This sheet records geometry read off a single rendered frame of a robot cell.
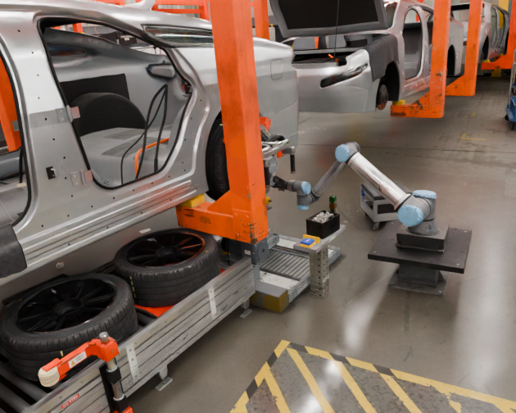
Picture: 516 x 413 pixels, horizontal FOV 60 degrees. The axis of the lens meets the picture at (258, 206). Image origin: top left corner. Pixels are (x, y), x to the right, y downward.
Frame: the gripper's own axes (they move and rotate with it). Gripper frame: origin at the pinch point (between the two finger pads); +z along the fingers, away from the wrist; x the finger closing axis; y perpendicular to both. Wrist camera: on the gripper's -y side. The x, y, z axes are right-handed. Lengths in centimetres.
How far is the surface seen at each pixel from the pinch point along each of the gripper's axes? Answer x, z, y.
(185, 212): -56, 14, -57
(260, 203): -41, -44, -59
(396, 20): 334, 24, 172
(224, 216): -54, -21, -59
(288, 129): 56, 7, 12
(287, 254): -46, -18, 37
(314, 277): -65, -65, 3
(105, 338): -142, -41, -127
